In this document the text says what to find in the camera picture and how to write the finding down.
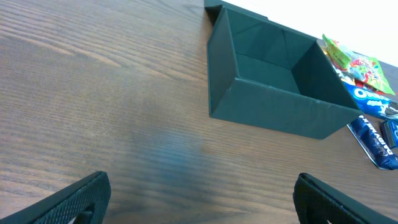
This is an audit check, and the dark green box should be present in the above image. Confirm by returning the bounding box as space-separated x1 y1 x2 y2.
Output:
204 0 361 139

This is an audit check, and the blue Dairy Milk chocolate bar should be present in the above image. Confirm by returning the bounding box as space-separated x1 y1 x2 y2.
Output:
347 115 397 170

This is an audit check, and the blue Oreo cookie pack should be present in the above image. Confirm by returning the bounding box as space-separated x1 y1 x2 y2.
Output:
344 82 397 121

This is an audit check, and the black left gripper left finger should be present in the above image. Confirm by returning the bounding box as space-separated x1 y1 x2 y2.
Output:
1 171 111 224

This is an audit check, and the blue Eclipse mints box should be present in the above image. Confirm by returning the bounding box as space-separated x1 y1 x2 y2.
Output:
380 120 398 149

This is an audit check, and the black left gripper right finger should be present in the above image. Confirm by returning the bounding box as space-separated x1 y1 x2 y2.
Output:
293 173 397 224

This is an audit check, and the green gummy candy bag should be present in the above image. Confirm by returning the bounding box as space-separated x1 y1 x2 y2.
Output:
322 34 396 95

